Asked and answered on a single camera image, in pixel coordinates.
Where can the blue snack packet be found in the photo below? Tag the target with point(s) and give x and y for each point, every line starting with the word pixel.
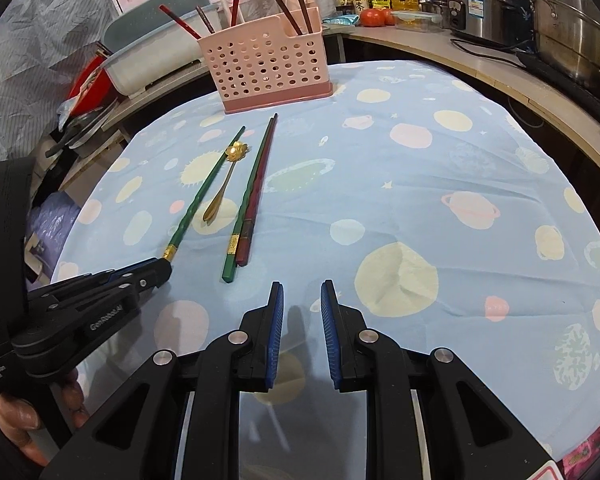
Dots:
pixel 340 20

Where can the dark red chopstick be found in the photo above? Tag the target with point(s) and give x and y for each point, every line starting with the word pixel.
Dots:
pixel 245 245
pixel 206 21
pixel 278 2

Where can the gold flower spoon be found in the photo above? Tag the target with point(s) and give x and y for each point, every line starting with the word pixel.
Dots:
pixel 236 152

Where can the grey striped sheet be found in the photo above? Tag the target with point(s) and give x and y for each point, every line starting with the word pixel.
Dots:
pixel 40 35

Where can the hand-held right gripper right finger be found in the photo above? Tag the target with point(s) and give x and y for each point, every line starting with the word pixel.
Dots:
pixel 330 330

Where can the black frying pan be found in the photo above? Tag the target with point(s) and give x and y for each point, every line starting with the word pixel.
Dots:
pixel 80 127

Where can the steel rice cooker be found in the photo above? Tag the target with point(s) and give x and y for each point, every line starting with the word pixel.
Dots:
pixel 480 10

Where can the glass food container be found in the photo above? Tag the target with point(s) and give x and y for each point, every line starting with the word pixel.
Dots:
pixel 417 19

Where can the black induction cooker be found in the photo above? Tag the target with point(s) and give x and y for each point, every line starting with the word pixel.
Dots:
pixel 570 80

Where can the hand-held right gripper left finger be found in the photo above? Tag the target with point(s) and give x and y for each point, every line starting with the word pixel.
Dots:
pixel 275 330

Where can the red plastic basin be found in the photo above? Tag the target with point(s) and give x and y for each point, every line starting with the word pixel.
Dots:
pixel 87 77

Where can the red tomato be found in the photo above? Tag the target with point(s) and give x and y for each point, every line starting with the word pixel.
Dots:
pixel 391 16
pixel 372 16

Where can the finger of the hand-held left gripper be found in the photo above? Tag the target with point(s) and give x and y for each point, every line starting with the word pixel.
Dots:
pixel 145 280
pixel 80 282

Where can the stainless steamer pot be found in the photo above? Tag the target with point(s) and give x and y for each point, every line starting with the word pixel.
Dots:
pixel 575 25

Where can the blue spotted tablecloth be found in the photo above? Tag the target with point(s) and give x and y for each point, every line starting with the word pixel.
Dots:
pixel 405 185

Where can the clear plastic bag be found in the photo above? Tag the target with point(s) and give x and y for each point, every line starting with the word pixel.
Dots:
pixel 67 107

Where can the person's left hand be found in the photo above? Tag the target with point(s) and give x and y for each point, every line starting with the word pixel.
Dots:
pixel 15 415

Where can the pink perforated utensil holder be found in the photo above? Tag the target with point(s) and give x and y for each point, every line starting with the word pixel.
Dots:
pixel 260 70

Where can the purple plastic bag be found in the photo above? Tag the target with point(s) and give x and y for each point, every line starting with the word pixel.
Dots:
pixel 50 215

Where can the small steel pot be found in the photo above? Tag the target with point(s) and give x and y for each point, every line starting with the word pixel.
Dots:
pixel 432 7

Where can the green chopstick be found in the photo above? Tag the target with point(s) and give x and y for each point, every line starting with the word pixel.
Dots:
pixel 203 195
pixel 228 265

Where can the pink patterned cloth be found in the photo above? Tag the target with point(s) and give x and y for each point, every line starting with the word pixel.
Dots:
pixel 590 452

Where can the wooden cabinet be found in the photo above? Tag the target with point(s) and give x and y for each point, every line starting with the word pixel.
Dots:
pixel 85 165

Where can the white dish rack with lid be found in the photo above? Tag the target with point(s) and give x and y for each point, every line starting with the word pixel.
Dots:
pixel 145 25

